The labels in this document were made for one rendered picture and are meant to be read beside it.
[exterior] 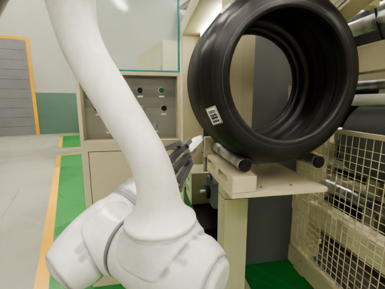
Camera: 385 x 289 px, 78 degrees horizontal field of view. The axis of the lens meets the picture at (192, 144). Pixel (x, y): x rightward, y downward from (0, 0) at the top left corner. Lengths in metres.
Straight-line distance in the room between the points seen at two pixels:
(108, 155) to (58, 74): 8.29
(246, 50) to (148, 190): 0.99
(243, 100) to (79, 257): 0.97
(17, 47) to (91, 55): 9.37
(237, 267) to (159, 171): 1.22
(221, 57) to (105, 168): 0.93
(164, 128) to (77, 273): 1.09
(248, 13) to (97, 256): 0.73
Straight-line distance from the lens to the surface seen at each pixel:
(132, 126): 0.32
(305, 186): 0.98
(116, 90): 0.34
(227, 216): 1.30
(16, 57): 9.70
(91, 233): 0.42
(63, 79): 9.59
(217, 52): 0.77
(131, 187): 0.49
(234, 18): 0.81
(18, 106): 9.62
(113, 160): 1.40
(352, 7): 1.25
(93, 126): 1.44
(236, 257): 1.45
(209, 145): 1.13
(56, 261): 0.44
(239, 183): 0.83
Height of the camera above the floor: 1.11
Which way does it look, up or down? 10 degrees down
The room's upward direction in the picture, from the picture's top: straight up
